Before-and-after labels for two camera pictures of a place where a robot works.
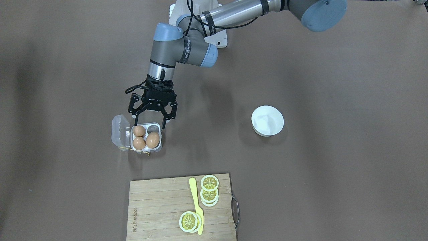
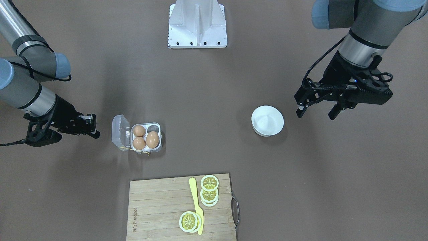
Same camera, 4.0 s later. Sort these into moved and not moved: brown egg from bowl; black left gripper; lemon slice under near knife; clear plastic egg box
Moved: black left gripper
Not moved: lemon slice under near knife; brown egg from bowl; clear plastic egg box
